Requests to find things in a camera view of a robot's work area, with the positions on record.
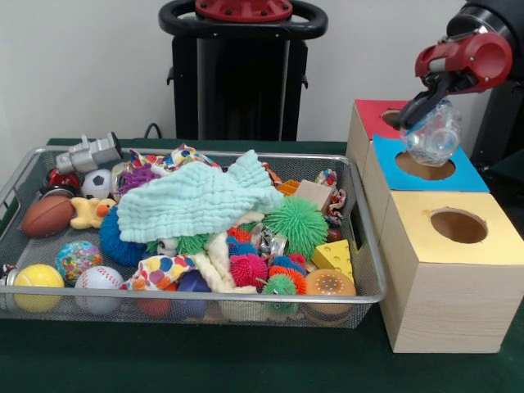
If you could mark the toy burger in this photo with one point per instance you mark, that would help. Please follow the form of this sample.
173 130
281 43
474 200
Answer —
329 282

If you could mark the mint green cloth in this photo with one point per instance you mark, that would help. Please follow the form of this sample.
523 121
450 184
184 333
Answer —
196 200

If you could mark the yellow toy cheese wedge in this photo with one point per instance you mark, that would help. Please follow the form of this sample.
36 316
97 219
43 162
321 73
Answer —
335 256

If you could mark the white baseball toy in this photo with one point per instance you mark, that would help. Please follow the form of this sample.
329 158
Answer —
99 280

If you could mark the dark green table cloth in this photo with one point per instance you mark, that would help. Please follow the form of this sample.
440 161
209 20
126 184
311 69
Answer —
245 360

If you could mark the plain green spiky ball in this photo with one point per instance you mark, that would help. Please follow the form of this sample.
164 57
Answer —
295 227

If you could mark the wooden box with three holes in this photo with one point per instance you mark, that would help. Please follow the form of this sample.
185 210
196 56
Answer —
446 303

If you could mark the globe print ball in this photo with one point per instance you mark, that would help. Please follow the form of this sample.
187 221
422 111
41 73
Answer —
78 262

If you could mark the brown toy football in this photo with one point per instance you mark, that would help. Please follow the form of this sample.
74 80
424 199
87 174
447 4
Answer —
47 216

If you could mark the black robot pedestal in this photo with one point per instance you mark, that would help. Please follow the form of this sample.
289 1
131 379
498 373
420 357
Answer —
245 82

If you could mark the yellow ball toy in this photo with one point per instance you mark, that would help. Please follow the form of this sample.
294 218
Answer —
39 276

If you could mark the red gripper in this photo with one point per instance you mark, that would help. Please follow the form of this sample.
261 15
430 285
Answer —
471 61

